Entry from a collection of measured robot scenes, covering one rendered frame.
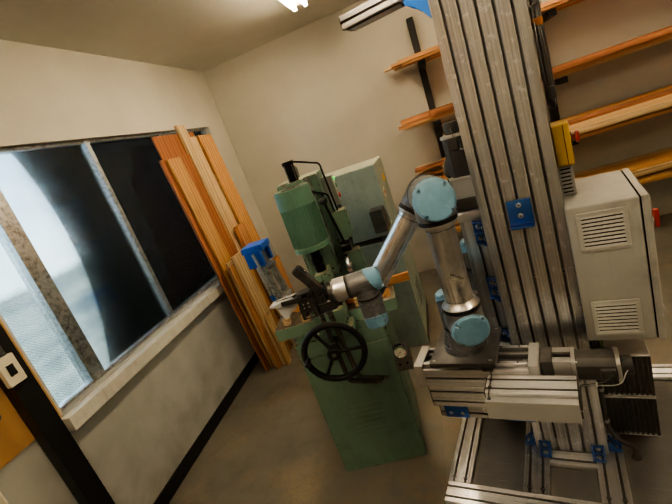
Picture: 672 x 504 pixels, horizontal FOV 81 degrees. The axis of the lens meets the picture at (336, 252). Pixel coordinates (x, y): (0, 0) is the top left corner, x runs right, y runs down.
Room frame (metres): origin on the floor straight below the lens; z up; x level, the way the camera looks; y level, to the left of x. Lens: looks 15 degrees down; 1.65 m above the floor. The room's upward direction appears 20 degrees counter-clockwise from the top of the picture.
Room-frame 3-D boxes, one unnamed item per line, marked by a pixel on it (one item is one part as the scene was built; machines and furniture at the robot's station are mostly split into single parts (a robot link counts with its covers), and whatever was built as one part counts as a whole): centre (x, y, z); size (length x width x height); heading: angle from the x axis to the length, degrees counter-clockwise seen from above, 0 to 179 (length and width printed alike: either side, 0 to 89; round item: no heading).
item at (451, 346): (1.26, -0.33, 0.87); 0.15 x 0.15 x 0.10
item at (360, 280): (1.15, -0.05, 1.21); 0.11 x 0.08 x 0.09; 83
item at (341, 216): (2.06, -0.08, 1.23); 0.09 x 0.08 x 0.15; 171
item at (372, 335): (2.00, 0.08, 0.76); 0.57 x 0.45 x 0.09; 171
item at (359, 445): (2.00, 0.08, 0.36); 0.58 x 0.45 x 0.71; 171
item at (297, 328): (1.77, 0.10, 0.87); 0.61 x 0.30 x 0.06; 81
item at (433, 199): (1.12, -0.31, 1.19); 0.15 x 0.12 x 0.55; 173
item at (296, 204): (1.88, 0.10, 1.35); 0.18 x 0.18 x 0.31
